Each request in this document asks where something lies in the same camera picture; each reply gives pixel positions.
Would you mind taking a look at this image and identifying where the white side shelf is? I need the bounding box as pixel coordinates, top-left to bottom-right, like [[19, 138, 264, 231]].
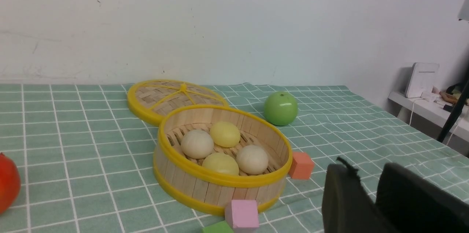
[[388, 91, 469, 142]]

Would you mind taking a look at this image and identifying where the bamboo steamer lid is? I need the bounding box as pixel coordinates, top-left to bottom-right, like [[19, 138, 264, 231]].
[[127, 79, 229, 126]]

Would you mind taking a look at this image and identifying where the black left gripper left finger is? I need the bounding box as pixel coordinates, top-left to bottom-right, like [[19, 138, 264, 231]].
[[322, 157, 398, 233]]

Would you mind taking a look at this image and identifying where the bamboo steamer tray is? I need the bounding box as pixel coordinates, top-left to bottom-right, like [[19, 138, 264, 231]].
[[153, 105, 293, 216]]

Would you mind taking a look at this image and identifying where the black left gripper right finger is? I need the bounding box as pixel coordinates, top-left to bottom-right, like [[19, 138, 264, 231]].
[[375, 163, 469, 233]]

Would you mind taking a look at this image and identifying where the green foam cube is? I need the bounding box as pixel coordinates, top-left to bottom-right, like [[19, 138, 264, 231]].
[[202, 221, 233, 233]]

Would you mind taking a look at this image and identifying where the pink foam cube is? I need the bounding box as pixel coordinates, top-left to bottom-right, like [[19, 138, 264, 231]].
[[224, 200, 259, 233]]

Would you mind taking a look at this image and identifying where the yellow bun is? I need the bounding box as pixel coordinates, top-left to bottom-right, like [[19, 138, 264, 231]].
[[202, 152, 239, 176], [210, 121, 241, 148]]

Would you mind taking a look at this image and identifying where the red yellow pomegranate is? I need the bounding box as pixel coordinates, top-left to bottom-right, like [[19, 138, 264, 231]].
[[0, 153, 21, 214]]

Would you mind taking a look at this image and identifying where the white bun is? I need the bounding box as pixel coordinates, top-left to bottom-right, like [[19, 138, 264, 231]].
[[236, 145, 269, 175], [181, 129, 214, 159]]

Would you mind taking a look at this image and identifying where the orange foam cube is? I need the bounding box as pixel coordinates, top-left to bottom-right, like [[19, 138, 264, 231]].
[[289, 151, 315, 181]]

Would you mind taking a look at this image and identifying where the green apple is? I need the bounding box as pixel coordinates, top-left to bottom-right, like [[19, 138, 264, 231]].
[[263, 91, 298, 126]]

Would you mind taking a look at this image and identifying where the black tripod leg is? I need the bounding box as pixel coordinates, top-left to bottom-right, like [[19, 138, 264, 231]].
[[437, 81, 469, 143]]

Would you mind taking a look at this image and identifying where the white router box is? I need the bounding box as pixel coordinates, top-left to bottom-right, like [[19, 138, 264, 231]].
[[405, 62, 440, 99]]

